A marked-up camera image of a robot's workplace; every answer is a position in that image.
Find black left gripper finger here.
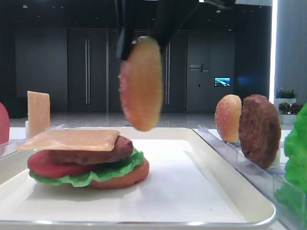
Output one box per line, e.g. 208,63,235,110
116,0,144,61

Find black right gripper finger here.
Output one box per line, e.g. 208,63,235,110
152,0,199,46

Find tan bun slice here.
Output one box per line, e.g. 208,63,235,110
118,36,163,132

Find orange cheese slice flat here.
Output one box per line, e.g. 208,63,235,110
16,129,119,151

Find orange cheese slice upright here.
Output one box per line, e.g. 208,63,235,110
27,91,50,138

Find brown meat patty flat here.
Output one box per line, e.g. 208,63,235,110
48,136,134,165

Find green lettuce leaf flat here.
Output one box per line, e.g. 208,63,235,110
29,149,145,187

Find brown meat patty upright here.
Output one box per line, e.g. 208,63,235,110
238,94,281,169

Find red tomato slice upright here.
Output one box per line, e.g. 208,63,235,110
0,103,10,145

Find red tomato slice flat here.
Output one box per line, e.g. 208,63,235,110
27,150,102,178

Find green lettuce leaf upright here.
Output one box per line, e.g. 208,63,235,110
275,105,307,220

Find dark double door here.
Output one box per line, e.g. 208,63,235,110
67,29,187,113

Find sesame bun slice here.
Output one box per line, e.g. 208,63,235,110
214,94,242,143

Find potted plants in planter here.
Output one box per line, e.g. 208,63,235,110
274,88,303,124

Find bottom bun slice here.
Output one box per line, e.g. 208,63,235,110
88,157,150,189

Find white serving tray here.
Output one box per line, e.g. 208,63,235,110
0,127,277,230

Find clear acrylic left rack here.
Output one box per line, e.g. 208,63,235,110
0,124,68,159

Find clear acrylic patty rack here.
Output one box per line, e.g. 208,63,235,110
197,125,307,230

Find small wall screen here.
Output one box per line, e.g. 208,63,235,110
214,77,230,87

